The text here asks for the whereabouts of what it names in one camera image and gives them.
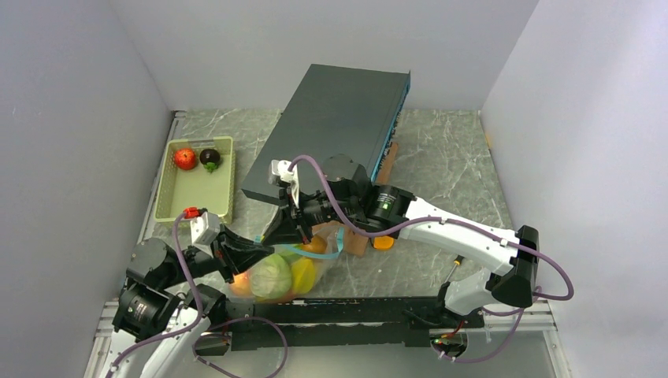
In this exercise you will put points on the orange carrot piece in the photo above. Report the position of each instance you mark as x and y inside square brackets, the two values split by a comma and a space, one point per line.
[317, 245]

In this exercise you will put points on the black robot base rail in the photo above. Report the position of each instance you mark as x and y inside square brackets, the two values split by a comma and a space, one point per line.
[411, 321]

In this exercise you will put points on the yellow handled screwdriver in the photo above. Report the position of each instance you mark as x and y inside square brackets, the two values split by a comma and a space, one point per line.
[455, 264]

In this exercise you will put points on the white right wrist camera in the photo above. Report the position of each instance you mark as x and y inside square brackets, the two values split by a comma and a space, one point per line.
[284, 174]

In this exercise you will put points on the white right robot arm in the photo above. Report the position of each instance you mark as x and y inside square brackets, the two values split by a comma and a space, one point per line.
[509, 270]

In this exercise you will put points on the red apple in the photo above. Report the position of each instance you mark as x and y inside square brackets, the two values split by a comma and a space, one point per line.
[185, 159]

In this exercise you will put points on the orange round disc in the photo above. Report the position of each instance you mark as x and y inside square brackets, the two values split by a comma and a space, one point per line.
[383, 243]

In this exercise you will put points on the clear zip bag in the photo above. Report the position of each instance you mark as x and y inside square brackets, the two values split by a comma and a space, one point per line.
[322, 262]

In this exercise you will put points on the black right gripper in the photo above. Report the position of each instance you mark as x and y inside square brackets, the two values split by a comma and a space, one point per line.
[284, 229]

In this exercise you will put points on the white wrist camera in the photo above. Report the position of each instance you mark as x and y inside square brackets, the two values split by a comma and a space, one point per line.
[284, 174]
[204, 229]

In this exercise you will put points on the green cabbage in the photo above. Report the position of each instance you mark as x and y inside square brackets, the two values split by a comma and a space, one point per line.
[270, 278]

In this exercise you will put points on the grey network switch box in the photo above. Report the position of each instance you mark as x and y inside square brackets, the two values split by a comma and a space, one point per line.
[334, 110]

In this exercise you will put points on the dark purple mangosteen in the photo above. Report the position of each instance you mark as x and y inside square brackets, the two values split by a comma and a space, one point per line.
[210, 159]

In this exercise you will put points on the orange peach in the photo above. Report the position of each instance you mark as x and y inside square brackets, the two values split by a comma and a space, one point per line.
[241, 286]

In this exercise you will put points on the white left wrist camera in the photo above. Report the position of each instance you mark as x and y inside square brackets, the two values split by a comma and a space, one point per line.
[204, 229]

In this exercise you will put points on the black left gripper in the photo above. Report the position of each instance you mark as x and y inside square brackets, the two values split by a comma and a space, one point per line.
[234, 253]

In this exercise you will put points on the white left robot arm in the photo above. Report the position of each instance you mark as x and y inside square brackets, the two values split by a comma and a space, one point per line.
[162, 311]

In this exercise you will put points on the pale green plastic basket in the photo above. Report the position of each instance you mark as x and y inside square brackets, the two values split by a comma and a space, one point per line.
[179, 188]

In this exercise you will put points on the yellow lemon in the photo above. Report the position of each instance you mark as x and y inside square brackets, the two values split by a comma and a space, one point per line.
[304, 275]

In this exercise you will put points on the wooden board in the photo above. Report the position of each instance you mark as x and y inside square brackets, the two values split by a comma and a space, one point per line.
[357, 244]

